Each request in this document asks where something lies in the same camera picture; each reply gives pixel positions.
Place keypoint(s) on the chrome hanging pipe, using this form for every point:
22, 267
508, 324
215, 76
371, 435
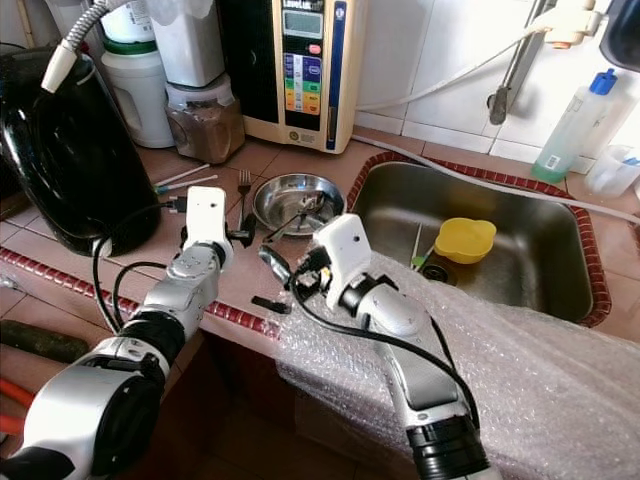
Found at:
500, 100

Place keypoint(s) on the steel spoon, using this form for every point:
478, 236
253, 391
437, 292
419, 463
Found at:
295, 212

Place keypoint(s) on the white orange faucet diverter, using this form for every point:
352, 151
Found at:
565, 22

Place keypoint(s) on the steel bowl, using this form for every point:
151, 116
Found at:
310, 192

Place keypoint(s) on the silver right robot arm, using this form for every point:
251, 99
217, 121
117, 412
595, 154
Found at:
420, 350

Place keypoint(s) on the white stick green tip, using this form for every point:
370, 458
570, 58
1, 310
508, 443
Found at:
188, 184
185, 175

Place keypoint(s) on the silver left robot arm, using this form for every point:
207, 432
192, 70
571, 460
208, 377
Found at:
100, 410

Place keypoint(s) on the clear jar brown contents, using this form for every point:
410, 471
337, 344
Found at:
205, 125

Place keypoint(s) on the clear plastic cup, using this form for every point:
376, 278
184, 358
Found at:
610, 170

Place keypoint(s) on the black electric kettle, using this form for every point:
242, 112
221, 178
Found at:
70, 150

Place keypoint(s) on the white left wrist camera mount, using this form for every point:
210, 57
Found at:
208, 215

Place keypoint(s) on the yellow plastic bowl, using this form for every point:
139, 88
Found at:
465, 240

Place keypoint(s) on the white filter canister green band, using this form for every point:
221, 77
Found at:
135, 95

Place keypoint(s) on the black clip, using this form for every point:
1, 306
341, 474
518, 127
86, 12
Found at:
270, 304

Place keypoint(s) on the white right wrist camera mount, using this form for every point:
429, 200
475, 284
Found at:
345, 255

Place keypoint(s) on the clear soap bottle blue cap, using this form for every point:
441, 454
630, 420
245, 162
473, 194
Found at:
570, 130

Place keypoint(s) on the white plastic stick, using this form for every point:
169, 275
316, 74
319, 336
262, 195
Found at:
417, 245

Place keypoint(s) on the steel fork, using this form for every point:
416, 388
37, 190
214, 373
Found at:
244, 190

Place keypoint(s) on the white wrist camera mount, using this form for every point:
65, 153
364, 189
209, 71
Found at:
208, 215
345, 255

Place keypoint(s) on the bubble wrap sheet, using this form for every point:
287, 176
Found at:
540, 400

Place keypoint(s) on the steel sink basin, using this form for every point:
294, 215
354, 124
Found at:
530, 250

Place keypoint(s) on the cream water ionizer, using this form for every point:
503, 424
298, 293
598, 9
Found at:
285, 70

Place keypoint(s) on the dark cylindrical object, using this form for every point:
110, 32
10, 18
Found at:
45, 342

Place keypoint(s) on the black pan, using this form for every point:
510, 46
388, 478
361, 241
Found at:
622, 30

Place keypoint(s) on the white filter housing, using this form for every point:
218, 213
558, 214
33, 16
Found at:
185, 40

